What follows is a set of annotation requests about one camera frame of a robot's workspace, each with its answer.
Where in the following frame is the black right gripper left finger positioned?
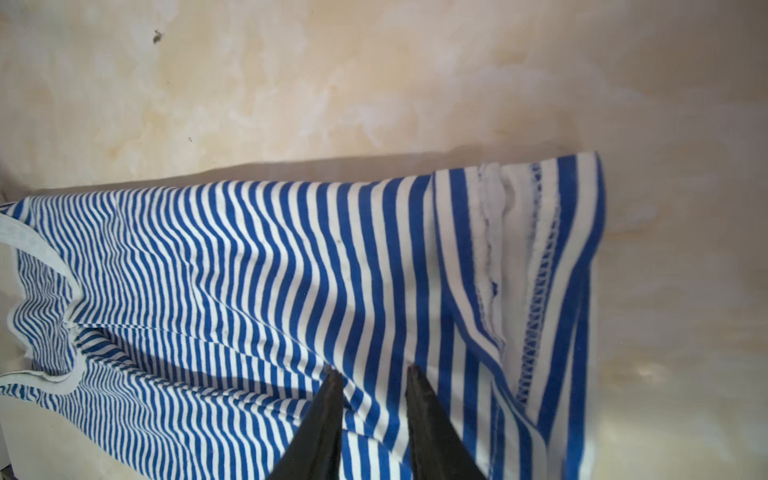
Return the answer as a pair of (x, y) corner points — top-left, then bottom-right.
(268, 367), (344, 480)

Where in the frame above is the blue white striped tank top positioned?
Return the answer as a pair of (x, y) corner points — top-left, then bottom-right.
(1, 152), (606, 479)

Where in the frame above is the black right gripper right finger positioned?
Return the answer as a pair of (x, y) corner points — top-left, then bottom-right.
(406, 365), (485, 480)

